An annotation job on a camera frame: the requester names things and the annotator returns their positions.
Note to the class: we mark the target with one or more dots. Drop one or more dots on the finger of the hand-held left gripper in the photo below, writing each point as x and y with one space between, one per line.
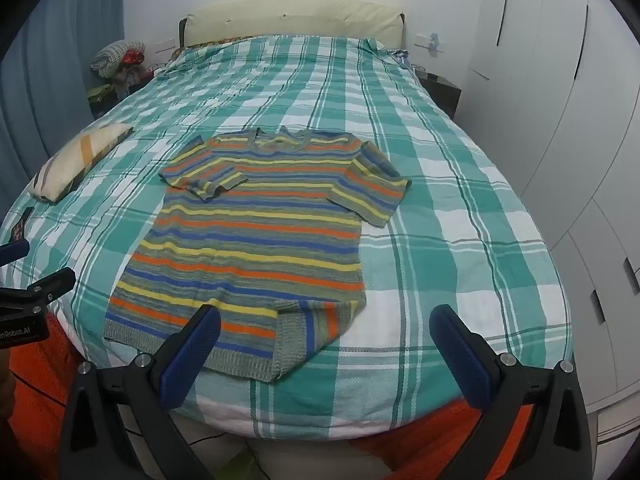
45 287
15 252

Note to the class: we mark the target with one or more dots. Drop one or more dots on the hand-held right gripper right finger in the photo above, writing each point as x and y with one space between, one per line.
462 355

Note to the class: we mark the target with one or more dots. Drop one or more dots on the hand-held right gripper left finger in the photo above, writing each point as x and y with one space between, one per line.
192 355

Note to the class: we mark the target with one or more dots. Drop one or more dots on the striped knit sweater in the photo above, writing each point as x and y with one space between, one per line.
250 240

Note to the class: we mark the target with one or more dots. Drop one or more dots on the pile of assorted clothes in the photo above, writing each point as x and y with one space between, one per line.
117 87

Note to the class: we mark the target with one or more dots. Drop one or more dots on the orange blanket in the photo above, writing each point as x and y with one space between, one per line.
40 400

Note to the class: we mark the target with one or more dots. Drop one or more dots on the green plaid bed sheet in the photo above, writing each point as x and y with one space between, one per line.
450 260

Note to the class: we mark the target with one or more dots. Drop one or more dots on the cream orange striped pillow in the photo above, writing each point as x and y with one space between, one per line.
75 160

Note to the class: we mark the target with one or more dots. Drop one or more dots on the blue curtain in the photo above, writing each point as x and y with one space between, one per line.
50 70

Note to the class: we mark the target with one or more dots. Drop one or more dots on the grey knitted cloth bundle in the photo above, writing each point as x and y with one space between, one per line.
112 57

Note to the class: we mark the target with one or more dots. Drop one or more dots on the dark nightstand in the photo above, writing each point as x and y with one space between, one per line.
442 92

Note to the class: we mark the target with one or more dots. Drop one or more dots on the white wardrobe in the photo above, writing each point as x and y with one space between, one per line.
560 85

